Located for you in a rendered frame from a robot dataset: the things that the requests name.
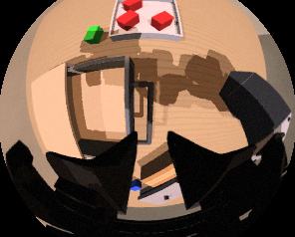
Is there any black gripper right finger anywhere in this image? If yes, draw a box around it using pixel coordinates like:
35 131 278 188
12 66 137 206
166 130 256 210

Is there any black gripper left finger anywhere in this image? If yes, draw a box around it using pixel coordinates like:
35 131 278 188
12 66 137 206
46 131 138 215

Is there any blue block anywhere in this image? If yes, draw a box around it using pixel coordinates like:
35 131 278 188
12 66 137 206
131 179 142 191

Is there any green block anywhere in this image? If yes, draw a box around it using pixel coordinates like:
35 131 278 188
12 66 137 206
84 25 104 45

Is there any red block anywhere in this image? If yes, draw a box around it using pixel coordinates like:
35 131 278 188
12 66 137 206
122 0 143 12
116 10 140 31
150 11 174 31

